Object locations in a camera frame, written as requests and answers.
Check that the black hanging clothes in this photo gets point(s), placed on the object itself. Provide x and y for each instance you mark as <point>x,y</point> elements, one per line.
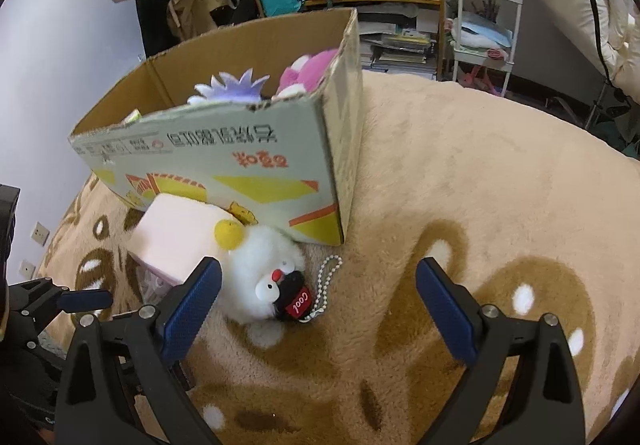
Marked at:
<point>152,25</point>

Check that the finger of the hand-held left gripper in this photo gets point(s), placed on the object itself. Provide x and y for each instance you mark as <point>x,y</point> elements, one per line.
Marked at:
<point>90,300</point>

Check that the purple plush toy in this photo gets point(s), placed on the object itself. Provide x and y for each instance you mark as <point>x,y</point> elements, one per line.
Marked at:
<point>232,87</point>

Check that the green tissue packet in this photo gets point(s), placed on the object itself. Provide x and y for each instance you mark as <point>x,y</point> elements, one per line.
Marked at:
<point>132,117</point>

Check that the white wall socket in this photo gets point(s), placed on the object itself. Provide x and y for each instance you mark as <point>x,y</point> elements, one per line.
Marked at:
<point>41,233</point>
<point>27,269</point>

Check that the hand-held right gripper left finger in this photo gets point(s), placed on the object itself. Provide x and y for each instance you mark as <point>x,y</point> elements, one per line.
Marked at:
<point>192,315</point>

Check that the beige brown patterned blanket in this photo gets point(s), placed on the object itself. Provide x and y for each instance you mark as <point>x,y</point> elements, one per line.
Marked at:
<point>450,175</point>

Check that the printed cardboard box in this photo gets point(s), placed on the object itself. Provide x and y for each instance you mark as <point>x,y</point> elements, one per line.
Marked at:
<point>240,160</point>

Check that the pile of papers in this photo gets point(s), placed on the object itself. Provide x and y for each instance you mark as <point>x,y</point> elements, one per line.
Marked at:
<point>400,45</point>

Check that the pink plastic item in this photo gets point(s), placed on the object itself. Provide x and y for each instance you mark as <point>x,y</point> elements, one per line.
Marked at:
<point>475,75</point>

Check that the pink plush bear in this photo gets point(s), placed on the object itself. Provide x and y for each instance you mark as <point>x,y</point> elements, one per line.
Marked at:
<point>305,72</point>

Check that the light blue folded cloth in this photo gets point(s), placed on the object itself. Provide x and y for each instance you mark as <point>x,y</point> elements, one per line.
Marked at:
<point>480,32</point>

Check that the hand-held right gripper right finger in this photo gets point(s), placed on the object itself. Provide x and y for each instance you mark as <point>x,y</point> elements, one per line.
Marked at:
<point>447,315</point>

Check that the beige coat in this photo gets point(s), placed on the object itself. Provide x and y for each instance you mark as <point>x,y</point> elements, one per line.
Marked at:
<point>200,10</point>

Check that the white fluffy plush toy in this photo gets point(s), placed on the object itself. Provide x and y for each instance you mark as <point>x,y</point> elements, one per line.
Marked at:
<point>260,255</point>

